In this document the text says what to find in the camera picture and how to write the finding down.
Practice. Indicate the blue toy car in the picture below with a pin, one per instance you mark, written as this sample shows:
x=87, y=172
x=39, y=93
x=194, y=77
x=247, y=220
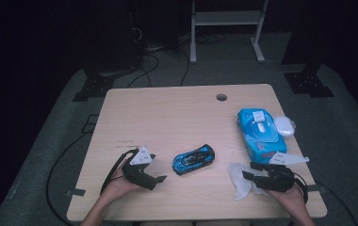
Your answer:
x=193, y=159

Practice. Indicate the person's left hand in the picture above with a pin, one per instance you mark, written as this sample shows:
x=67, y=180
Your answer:
x=119, y=185

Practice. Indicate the blue wet wipes pack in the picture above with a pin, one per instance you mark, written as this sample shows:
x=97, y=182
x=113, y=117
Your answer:
x=262, y=141

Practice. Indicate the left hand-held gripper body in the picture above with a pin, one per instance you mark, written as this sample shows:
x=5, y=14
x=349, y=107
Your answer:
x=136, y=174

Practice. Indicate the person's right hand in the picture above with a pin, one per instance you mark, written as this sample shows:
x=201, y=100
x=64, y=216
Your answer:
x=290, y=197

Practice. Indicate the black stand base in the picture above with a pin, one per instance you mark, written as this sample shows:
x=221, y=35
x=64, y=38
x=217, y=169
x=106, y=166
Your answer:
x=307, y=84
x=95, y=88

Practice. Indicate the grey tape strip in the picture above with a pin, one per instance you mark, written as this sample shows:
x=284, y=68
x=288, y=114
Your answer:
x=313, y=188
x=76, y=192
x=12, y=190

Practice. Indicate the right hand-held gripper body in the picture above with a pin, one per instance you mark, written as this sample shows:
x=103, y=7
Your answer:
x=277, y=180

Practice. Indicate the dark equipment rack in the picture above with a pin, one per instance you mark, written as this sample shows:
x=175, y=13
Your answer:
x=111, y=37

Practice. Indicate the white metal stand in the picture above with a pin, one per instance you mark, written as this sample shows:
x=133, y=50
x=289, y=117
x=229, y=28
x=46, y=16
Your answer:
x=227, y=18

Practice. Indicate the white wet wipe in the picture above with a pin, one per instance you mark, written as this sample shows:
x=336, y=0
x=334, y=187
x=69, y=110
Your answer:
x=240, y=185

